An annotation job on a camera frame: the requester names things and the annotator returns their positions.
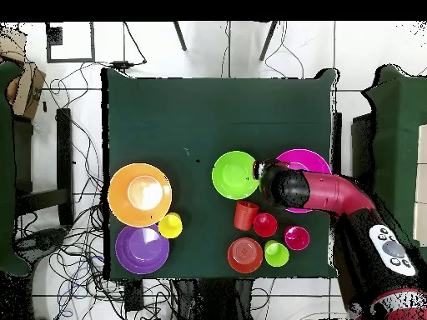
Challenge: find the pink plastic bowl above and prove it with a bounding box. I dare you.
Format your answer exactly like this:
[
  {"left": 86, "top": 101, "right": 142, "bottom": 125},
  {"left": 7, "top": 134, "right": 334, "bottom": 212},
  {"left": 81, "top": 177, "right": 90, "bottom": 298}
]
[{"left": 275, "top": 148, "right": 333, "bottom": 213}]

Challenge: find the orange plastic bowl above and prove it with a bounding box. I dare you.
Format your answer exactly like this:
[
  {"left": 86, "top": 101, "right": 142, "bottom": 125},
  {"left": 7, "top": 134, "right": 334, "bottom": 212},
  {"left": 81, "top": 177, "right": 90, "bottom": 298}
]
[{"left": 107, "top": 162, "right": 173, "bottom": 228}]

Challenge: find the black power brick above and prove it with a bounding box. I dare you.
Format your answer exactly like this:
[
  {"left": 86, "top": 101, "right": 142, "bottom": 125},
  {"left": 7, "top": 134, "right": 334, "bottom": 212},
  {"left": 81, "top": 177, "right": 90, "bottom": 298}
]
[{"left": 123, "top": 279, "right": 145, "bottom": 312}]

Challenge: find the black tripod leg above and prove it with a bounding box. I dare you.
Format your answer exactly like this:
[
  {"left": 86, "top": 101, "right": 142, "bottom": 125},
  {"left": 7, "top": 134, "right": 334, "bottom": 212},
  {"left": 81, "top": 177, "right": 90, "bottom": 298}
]
[
  {"left": 259, "top": 21, "right": 279, "bottom": 62},
  {"left": 172, "top": 21, "right": 188, "bottom": 52}
]

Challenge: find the orange-red plastic cup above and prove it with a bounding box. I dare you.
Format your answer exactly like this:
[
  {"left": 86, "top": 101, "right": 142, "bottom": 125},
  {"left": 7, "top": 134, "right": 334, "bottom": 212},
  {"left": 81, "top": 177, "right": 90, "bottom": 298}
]
[{"left": 233, "top": 200, "right": 260, "bottom": 232}]

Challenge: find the black round floor base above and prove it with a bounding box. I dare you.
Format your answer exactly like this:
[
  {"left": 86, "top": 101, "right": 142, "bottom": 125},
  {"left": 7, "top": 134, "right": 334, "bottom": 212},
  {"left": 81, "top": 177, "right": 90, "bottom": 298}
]
[{"left": 13, "top": 227, "right": 68, "bottom": 265}]

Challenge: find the red plastic cup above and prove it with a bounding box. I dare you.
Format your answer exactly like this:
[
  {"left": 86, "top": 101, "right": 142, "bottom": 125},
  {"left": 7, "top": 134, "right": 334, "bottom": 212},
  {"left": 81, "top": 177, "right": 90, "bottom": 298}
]
[{"left": 252, "top": 212, "right": 279, "bottom": 238}]

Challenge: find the crimson plastic cup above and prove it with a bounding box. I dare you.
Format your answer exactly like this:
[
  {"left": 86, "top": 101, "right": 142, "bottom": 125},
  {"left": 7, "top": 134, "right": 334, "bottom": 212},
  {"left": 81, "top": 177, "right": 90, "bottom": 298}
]
[{"left": 284, "top": 225, "right": 310, "bottom": 252}]

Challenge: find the white box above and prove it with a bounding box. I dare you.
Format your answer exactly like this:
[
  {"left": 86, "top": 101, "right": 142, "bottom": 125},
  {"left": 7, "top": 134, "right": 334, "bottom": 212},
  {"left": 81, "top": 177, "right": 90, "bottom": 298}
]
[{"left": 412, "top": 123, "right": 427, "bottom": 241}]

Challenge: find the green plastic bowl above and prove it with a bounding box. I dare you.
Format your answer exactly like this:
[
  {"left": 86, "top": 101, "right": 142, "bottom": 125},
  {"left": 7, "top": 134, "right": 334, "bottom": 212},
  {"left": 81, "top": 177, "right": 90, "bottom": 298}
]
[{"left": 211, "top": 150, "right": 260, "bottom": 201}]

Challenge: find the black table frame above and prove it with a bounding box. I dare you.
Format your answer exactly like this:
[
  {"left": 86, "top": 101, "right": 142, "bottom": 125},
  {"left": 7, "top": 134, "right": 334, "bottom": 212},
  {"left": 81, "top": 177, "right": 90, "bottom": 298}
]
[{"left": 13, "top": 107, "right": 75, "bottom": 227}]

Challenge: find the neighbouring green table cloth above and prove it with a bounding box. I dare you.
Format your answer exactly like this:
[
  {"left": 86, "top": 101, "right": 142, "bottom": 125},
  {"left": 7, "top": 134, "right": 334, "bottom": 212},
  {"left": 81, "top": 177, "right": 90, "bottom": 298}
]
[
  {"left": 361, "top": 64, "right": 427, "bottom": 248},
  {"left": 0, "top": 61, "right": 32, "bottom": 277}
]

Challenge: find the light green plastic cup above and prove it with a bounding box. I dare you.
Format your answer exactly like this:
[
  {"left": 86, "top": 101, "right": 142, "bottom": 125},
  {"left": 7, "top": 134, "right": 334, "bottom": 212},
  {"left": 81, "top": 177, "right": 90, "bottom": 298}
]
[{"left": 264, "top": 239, "right": 290, "bottom": 268}]

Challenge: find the yellow plastic cup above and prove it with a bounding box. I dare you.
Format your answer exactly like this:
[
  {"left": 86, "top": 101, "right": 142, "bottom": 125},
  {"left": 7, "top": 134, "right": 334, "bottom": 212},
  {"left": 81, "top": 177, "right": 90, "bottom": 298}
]
[{"left": 158, "top": 212, "right": 183, "bottom": 240}]

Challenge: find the cardboard box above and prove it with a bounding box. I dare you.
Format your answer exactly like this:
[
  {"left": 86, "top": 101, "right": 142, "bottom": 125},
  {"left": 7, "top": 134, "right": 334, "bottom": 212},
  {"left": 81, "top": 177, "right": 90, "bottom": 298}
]
[{"left": 0, "top": 27, "right": 47, "bottom": 120}]

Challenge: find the tangle of black cables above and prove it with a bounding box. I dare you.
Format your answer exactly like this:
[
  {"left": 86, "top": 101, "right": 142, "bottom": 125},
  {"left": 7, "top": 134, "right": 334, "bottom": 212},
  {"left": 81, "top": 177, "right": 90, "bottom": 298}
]
[{"left": 13, "top": 62, "right": 174, "bottom": 320}]

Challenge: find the orange-red plastic bowl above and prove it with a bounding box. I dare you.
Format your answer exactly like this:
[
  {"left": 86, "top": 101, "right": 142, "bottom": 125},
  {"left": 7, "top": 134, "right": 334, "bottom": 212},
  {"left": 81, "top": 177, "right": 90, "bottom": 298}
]
[{"left": 227, "top": 237, "right": 264, "bottom": 275}]

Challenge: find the black floor frame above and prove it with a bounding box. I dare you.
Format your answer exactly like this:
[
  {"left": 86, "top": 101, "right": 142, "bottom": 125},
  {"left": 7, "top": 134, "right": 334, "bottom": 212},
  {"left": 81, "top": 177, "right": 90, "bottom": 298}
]
[{"left": 45, "top": 22, "right": 97, "bottom": 64}]

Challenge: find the purple plastic bowl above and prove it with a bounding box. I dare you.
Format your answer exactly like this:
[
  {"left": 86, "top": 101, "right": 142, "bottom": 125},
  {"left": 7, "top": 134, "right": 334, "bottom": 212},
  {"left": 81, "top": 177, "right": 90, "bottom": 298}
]
[{"left": 114, "top": 223, "right": 170, "bottom": 275}]

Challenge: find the dark green table cloth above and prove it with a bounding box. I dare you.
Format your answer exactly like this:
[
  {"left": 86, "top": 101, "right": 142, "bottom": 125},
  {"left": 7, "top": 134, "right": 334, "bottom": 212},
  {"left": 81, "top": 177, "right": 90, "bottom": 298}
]
[{"left": 101, "top": 67, "right": 339, "bottom": 280}]

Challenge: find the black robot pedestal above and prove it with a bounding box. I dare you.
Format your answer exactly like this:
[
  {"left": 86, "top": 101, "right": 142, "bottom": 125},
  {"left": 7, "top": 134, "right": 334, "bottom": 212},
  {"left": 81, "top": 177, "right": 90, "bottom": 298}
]
[{"left": 171, "top": 278, "right": 254, "bottom": 320}]

